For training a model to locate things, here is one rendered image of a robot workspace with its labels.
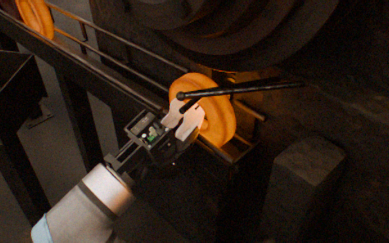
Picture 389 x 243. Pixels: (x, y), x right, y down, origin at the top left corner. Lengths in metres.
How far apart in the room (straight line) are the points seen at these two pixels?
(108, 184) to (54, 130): 1.24
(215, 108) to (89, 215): 0.27
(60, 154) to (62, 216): 1.10
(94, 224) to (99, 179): 0.07
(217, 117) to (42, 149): 1.21
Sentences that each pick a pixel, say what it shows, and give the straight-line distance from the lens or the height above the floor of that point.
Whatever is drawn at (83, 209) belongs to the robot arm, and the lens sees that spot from 0.63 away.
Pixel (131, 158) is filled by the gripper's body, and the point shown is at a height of 0.76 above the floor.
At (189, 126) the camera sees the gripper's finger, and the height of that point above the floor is 0.75.
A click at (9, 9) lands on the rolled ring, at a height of 0.61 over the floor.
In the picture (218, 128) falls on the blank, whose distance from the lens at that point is 0.69.
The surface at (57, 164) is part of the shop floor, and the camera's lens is 1.70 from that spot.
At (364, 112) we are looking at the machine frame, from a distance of 0.59.
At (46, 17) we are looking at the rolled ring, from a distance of 1.21.
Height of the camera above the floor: 1.23
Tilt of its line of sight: 44 degrees down
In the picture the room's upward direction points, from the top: straight up
